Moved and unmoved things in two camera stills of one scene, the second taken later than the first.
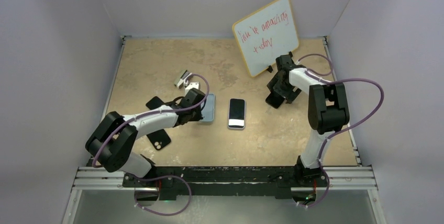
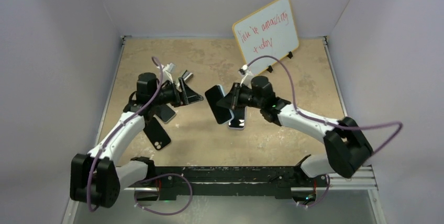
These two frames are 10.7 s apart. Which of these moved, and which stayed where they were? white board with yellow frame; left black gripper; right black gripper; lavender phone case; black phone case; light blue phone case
Moved: light blue phone case; left black gripper; right black gripper
Stayed: black phone case; white board with yellow frame; lavender phone case
